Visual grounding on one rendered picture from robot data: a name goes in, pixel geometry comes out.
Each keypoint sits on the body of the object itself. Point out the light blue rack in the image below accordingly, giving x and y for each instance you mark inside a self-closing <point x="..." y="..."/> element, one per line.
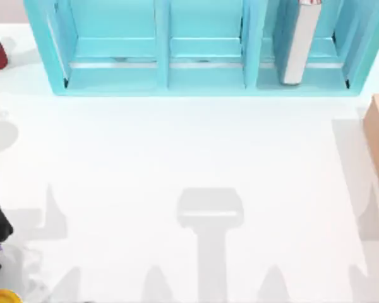
<point x="205" y="47"/>

